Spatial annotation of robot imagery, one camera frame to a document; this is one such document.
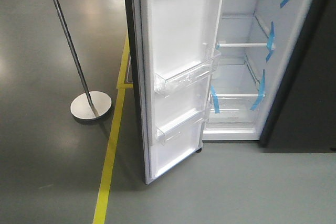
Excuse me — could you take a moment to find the fridge door white interior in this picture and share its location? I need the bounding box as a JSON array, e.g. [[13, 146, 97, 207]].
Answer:
[[125, 0, 223, 184]]

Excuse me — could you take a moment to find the yellow floor tape line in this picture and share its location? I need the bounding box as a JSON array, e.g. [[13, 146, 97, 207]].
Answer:
[[92, 36, 133, 223]]

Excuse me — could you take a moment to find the clear lower door bin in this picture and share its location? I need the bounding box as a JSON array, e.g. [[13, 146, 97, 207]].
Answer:
[[156, 108, 209, 145]]

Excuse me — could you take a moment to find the clear middle door bin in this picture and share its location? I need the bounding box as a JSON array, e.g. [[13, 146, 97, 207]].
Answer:
[[154, 50, 221, 98]]

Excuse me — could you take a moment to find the silver floor stand pole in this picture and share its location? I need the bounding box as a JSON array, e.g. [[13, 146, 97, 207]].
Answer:
[[52, 0, 112, 121]]

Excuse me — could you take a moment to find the clear door bin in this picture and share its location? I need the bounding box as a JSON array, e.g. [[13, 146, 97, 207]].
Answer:
[[156, 108, 209, 145], [154, 50, 221, 98]]

